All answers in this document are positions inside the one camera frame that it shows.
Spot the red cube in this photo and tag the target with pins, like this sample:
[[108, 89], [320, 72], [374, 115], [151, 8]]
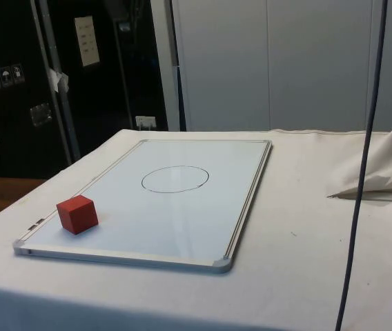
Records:
[[78, 215]]

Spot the black cabinet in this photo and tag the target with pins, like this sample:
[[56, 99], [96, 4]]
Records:
[[96, 89]]

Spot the pale lockers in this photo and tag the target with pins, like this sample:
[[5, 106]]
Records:
[[285, 65]]

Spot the flat whiteboard with silver frame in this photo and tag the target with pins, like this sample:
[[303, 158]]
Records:
[[182, 220]]

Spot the white wall socket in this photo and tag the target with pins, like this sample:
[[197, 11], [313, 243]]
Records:
[[145, 121]]

